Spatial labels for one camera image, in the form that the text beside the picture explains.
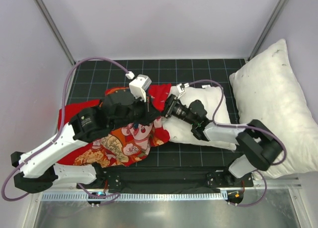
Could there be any white pillow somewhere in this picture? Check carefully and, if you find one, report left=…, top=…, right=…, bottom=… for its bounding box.
left=229, top=39, right=318, bottom=178
left=161, top=87, right=237, bottom=151

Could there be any red patterned pillowcase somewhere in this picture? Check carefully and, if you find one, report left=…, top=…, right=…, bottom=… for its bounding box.
left=57, top=83, right=171, bottom=167

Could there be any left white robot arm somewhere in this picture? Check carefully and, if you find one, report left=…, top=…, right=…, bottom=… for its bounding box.
left=11, top=90, right=163, bottom=194

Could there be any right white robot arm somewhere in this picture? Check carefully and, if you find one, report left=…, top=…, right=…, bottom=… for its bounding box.
left=162, top=95, right=287, bottom=186

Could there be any black grid mat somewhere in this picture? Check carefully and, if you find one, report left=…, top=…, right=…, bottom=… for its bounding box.
left=65, top=59, right=246, bottom=167

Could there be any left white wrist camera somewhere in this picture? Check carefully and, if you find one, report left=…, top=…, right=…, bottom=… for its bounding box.
left=125, top=71, right=152, bottom=102

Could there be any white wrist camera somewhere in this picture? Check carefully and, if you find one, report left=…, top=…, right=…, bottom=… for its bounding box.
left=125, top=71, right=152, bottom=102
left=171, top=83, right=189, bottom=99

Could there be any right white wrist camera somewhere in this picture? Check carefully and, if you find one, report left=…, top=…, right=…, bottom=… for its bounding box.
left=171, top=83, right=189, bottom=99

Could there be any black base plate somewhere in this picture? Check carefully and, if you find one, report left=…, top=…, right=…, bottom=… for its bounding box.
left=83, top=166, right=253, bottom=194

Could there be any white slotted cable duct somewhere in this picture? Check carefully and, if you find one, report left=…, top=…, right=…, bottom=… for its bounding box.
left=41, top=191, right=228, bottom=202

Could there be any left aluminium frame post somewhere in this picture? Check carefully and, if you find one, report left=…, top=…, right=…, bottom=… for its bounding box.
left=34, top=0, right=76, bottom=65

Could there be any aluminium frame post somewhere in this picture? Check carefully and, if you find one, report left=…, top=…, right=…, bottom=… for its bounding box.
left=247, top=0, right=289, bottom=61
left=34, top=0, right=76, bottom=65

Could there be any right aluminium frame post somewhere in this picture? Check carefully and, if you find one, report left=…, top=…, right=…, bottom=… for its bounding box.
left=247, top=0, right=289, bottom=61

